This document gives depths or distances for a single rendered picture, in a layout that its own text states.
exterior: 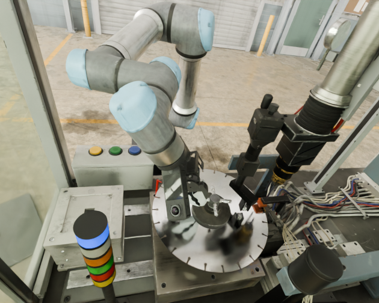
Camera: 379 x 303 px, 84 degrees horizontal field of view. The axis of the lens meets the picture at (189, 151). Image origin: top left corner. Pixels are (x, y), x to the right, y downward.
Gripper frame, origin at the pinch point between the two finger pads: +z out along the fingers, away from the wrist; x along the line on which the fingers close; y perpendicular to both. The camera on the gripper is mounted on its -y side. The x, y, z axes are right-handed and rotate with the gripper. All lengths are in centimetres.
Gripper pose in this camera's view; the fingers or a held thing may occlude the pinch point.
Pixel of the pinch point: (200, 205)
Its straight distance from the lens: 58.2
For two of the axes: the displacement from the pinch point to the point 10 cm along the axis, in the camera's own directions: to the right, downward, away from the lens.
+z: 3.8, 6.2, 6.9
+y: 1.0, -7.7, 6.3
